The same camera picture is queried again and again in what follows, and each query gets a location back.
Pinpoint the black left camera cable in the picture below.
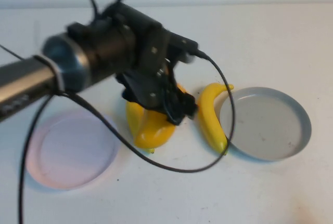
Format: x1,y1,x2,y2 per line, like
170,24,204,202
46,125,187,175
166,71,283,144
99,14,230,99
17,49,237,224

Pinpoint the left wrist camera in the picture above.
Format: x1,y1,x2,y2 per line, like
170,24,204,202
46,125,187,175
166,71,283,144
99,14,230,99
169,33,200,65

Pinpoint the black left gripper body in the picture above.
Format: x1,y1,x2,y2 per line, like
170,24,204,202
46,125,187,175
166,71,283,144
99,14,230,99
116,20,181,111

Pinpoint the pink round plate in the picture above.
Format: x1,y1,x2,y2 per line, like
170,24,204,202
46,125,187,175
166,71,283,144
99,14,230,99
24,109,120,191

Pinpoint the plain yellow mango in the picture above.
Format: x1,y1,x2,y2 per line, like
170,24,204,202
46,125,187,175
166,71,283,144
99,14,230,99
134,109,177,149

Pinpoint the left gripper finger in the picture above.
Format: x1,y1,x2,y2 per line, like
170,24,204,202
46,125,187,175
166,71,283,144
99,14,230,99
181,91,199,120
163,107,188,126

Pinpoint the yellow plastic banana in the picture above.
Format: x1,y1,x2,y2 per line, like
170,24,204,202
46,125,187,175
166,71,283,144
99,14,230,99
197,83,234,156
125,98,156,154

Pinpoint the white cable tie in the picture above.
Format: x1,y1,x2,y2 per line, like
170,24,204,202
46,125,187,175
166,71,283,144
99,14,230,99
33,54,66,91

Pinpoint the grey round plate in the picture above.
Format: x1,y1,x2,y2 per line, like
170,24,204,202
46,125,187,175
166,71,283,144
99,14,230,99
219,86,312,162

